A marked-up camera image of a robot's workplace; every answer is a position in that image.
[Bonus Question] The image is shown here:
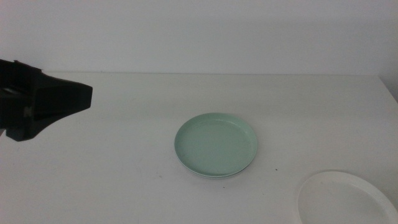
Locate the pale green shallow bowl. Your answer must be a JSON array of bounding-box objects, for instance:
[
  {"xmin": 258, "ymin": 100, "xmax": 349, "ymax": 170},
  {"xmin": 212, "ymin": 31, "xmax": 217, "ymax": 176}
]
[{"xmin": 174, "ymin": 112, "xmax": 259, "ymax": 178}]

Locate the light grey shallow bowl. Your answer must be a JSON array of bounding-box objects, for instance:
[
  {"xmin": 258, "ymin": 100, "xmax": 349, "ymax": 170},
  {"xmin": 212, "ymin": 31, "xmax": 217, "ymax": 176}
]
[{"xmin": 175, "ymin": 157, "xmax": 250, "ymax": 180}]

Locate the white shallow bowl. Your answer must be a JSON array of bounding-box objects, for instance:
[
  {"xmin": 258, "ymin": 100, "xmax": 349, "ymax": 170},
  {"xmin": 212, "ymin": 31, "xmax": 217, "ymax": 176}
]
[{"xmin": 297, "ymin": 170, "xmax": 398, "ymax": 224}]

